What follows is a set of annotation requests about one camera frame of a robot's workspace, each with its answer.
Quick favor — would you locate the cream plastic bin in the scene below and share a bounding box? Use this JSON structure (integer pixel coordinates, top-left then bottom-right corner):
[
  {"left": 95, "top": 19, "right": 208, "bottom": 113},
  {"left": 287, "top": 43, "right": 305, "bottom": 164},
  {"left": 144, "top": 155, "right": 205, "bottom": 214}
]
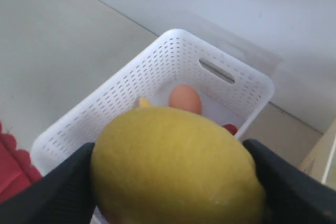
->
[{"left": 299, "top": 121, "right": 335, "bottom": 190}]

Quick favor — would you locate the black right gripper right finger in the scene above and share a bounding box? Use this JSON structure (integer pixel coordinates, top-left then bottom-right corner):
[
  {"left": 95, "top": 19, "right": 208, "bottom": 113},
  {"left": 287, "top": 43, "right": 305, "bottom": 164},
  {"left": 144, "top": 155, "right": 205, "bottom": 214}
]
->
[{"left": 243, "top": 139, "right": 335, "bottom": 223}]

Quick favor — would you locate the white perforated plastic basket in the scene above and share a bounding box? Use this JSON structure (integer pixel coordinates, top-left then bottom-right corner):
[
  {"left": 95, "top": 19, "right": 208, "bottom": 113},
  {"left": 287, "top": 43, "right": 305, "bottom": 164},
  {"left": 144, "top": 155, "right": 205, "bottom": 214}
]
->
[{"left": 30, "top": 29, "right": 275, "bottom": 175}]

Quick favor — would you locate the yellow lemon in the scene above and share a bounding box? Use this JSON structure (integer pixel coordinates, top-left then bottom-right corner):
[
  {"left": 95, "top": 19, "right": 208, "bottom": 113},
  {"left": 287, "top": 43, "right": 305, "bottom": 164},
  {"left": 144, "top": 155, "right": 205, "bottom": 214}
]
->
[{"left": 90, "top": 106, "right": 266, "bottom": 223}]

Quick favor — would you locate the yellow cheese wedge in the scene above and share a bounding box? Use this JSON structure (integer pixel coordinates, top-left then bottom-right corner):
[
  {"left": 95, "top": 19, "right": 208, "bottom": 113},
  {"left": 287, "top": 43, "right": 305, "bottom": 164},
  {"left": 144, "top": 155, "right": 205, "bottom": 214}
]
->
[{"left": 138, "top": 97, "right": 152, "bottom": 107}]

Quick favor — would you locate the red scalloped cloth mat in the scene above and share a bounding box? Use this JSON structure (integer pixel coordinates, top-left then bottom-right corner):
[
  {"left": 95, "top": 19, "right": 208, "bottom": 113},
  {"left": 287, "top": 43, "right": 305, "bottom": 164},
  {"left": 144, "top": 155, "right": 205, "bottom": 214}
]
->
[{"left": 1, "top": 131, "right": 42, "bottom": 202}]

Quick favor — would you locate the red sausage piece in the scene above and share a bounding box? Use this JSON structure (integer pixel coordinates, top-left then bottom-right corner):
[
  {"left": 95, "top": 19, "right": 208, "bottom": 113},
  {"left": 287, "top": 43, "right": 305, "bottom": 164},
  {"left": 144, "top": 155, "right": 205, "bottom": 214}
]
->
[{"left": 222, "top": 124, "right": 238, "bottom": 135}]

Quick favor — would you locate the brown egg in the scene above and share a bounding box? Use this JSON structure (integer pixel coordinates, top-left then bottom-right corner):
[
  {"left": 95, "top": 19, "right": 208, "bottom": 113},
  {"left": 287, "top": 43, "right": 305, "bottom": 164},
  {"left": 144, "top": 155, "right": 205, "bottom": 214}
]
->
[{"left": 169, "top": 84, "right": 203, "bottom": 115}]

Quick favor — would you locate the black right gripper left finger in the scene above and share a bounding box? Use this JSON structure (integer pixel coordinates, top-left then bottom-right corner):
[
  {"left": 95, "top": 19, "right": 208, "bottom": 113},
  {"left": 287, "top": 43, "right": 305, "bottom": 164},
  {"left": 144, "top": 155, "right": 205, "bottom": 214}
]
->
[{"left": 1, "top": 143, "right": 96, "bottom": 223}]

